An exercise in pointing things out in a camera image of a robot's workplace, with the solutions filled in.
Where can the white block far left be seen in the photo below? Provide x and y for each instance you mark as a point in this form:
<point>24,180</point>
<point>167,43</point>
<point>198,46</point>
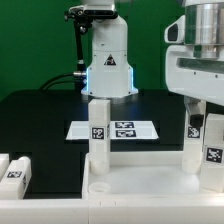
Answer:
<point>4,163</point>

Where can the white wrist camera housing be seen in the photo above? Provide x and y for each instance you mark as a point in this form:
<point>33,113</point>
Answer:
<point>175,33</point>

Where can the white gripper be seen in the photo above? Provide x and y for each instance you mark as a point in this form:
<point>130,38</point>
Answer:
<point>198,78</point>

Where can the white front wall bar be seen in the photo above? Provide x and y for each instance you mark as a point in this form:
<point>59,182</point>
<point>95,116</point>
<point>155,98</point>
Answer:
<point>145,211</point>

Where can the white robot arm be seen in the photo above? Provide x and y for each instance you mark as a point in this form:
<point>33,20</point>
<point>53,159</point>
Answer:
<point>110,76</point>

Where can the white desk top tray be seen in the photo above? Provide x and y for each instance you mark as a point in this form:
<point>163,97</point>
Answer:
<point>144,175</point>

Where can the white marker base plate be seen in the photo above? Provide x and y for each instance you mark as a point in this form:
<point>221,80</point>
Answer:
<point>117,130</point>

